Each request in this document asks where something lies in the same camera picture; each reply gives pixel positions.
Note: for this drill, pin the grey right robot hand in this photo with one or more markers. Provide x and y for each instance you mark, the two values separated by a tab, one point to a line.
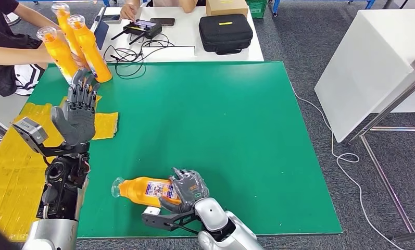
190	189

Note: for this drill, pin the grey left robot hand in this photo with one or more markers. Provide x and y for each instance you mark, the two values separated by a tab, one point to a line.
78	120

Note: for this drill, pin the orange detergent bottle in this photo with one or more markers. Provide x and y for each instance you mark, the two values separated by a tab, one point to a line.
60	55
134	191
90	51
64	24

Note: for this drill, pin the black remote controller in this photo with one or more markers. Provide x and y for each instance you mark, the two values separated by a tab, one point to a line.
141	27

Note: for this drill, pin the green table mat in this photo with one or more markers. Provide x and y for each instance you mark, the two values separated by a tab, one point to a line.
200	120

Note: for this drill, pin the white side table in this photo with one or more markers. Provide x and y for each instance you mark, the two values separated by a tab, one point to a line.
0	107

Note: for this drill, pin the yellow plastic sheet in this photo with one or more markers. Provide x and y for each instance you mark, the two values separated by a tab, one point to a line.
7	172

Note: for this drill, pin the dark blue tablet case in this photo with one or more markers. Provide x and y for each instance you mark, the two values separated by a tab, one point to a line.
102	36

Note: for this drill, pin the black smartphone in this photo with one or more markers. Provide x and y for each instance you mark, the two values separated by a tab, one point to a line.
110	18

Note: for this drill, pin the black carrying case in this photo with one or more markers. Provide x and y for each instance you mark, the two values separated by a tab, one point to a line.
224	34

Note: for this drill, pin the cardboard box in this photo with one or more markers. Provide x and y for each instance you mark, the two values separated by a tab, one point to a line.
228	7

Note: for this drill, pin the green plastic crate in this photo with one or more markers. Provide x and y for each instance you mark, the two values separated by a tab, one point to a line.
257	8

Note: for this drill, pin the blue metal rack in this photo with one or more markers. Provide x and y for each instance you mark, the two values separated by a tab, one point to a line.
277	7

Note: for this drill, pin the white cabinet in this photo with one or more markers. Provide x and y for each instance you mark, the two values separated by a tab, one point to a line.
372	62

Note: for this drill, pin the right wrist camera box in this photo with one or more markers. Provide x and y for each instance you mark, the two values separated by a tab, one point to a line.
152	212

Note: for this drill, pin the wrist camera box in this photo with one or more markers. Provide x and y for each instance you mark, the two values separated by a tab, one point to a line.
152	212
29	131

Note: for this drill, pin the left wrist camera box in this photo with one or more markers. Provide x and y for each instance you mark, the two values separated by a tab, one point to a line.
29	131

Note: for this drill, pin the blue metal frame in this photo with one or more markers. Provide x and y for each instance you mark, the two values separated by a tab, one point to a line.
105	2

